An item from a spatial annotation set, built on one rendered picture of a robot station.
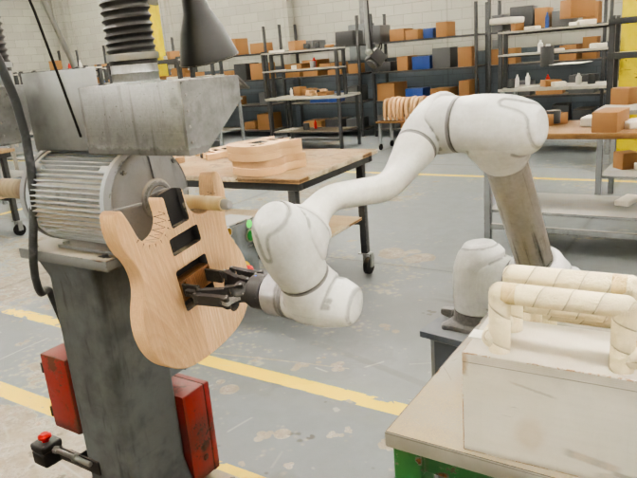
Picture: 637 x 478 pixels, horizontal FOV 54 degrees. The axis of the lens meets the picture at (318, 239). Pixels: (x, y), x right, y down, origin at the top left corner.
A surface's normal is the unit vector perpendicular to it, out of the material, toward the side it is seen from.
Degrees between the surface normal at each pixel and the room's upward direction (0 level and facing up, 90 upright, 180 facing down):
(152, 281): 88
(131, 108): 90
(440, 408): 0
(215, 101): 90
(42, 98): 90
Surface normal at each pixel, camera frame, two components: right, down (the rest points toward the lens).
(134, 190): 0.76, 0.05
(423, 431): -0.08, -0.96
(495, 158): -0.33, 0.82
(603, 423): -0.50, 0.28
